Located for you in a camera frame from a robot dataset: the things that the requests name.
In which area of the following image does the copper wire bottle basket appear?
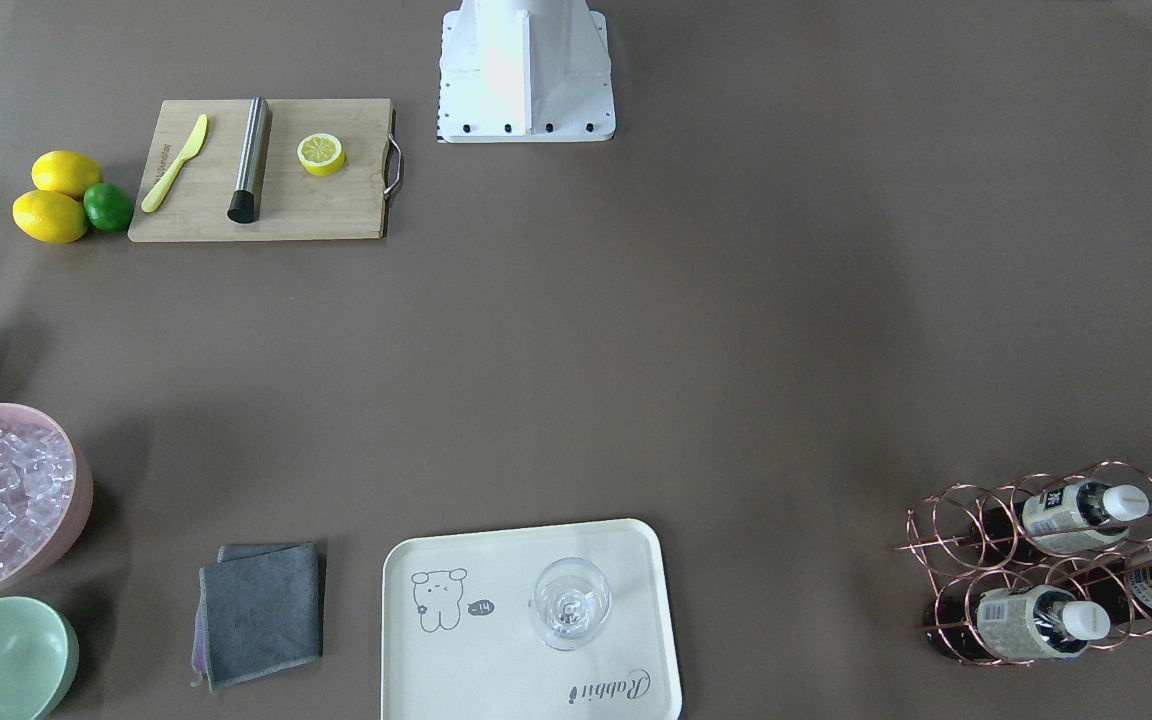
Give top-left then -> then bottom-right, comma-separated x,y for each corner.
904,461 -> 1152,667

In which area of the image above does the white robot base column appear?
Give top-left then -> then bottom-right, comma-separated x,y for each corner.
435,1 -> 617,143

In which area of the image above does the clear wine glass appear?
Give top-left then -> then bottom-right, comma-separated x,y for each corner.
530,556 -> 613,652

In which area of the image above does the cream serving tray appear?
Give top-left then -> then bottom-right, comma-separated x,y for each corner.
380,520 -> 684,719

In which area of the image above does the half lemon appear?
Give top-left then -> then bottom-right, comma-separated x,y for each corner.
296,132 -> 347,177

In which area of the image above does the steel muddler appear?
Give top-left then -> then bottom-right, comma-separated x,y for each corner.
227,97 -> 273,223

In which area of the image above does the grey folded cloth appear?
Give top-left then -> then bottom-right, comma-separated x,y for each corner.
191,541 -> 323,694

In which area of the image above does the yellow plastic knife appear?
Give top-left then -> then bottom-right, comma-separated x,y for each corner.
141,114 -> 209,214

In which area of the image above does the green lime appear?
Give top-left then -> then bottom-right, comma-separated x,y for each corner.
82,182 -> 134,233

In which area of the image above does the yellow lemon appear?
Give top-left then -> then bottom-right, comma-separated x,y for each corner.
31,150 -> 104,200
12,190 -> 90,243

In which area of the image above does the pink bowl with ice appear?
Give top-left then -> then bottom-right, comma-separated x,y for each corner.
0,404 -> 93,591

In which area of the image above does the green bowl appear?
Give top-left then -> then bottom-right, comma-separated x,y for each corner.
0,596 -> 81,719

